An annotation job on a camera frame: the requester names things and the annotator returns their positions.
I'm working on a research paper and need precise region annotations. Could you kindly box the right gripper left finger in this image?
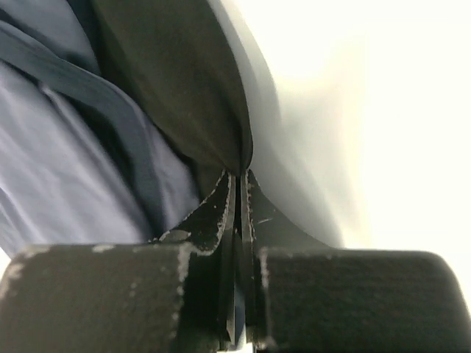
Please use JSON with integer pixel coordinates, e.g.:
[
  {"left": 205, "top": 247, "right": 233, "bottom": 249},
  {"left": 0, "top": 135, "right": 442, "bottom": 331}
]
[{"left": 1, "top": 173, "right": 236, "bottom": 352}]

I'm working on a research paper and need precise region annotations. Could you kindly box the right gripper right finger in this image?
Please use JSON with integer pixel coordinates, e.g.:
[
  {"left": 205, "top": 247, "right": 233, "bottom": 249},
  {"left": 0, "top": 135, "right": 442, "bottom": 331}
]
[{"left": 238, "top": 171, "right": 470, "bottom": 352}]

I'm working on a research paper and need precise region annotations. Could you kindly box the blue printed tank top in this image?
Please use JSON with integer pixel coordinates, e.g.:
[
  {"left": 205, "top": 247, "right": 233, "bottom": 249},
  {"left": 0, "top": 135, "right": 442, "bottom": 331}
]
[{"left": 1, "top": 1, "right": 199, "bottom": 257}]

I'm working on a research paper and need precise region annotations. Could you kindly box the black tank top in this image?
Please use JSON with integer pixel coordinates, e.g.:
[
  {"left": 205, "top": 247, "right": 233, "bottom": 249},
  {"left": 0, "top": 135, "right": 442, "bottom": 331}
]
[{"left": 93, "top": 0, "right": 252, "bottom": 195}]

